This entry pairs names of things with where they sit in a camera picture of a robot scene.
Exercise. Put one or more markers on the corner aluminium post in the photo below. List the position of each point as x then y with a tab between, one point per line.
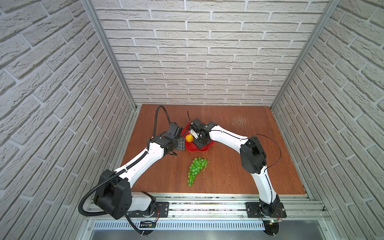
325	16
95	20

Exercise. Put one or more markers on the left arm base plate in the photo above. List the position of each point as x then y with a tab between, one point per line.
158	209

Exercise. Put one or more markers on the green grape bunch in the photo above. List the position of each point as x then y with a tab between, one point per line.
198	165

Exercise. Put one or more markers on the right corner aluminium post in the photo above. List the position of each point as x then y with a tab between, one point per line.
325	16

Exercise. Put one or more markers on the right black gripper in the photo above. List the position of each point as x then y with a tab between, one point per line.
198	143

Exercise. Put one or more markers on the yellow fake lemon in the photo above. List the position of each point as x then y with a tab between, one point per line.
189	138

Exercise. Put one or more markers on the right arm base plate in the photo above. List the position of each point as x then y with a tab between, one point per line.
257	210

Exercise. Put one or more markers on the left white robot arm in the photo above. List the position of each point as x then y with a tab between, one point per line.
114	192

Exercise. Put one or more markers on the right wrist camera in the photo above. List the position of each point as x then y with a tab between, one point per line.
194	132

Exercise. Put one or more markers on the aluminium frame rail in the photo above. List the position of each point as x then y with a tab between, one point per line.
217	217

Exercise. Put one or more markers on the small electronics board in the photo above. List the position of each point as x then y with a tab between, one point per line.
147	224

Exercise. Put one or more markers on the red flower-shaped fruit bowl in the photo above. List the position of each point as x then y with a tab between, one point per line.
190	146

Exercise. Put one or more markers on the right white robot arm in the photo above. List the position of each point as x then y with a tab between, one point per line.
253	158

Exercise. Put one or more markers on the left corner aluminium post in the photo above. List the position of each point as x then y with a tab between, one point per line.
95	20

